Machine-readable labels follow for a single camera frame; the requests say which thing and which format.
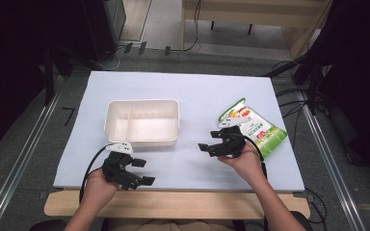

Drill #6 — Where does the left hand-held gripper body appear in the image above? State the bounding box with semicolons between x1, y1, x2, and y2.
101;141;144;191

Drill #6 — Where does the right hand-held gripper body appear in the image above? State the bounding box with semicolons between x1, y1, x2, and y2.
207;115;253;159

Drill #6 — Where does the green white snack bag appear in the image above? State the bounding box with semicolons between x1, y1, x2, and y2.
217;97;289;159

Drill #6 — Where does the white divided lunch box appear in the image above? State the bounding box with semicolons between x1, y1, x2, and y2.
103;98;181;149

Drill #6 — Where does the person's right hand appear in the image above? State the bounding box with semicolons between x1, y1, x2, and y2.
217;141;267;191

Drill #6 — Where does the person's left hand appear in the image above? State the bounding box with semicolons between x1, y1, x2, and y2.
82;167;120;210

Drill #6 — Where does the wooden table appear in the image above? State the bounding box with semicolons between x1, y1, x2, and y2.
43;188;312;220

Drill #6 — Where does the white table cover sheet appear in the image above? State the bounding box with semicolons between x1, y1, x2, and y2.
52;70;306;193

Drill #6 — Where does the person's lap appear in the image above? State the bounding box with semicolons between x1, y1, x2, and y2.
101;218;239;231

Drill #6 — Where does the light wooden bench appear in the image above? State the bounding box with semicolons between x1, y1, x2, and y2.
180;0;333;61

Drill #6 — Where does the black cabinet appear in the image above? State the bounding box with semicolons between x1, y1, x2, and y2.
82;0;127;63

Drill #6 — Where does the dark curtain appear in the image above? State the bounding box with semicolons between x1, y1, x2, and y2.
311;0;370;186
0;0;90;157

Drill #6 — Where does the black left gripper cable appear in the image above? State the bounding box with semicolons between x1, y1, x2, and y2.
78;143;112;204

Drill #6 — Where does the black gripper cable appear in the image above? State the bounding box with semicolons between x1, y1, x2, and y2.
242;134;270;231
78;143;112;204

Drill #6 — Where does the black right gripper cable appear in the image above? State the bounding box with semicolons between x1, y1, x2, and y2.
242;134;270;231

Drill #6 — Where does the black floor cable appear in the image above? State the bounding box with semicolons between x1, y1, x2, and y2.
304;187;330;225
168;0;204;53
275;87;310;148

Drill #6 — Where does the metal floor rail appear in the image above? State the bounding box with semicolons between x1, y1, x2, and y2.
298;92;367;231
0;90;63;231

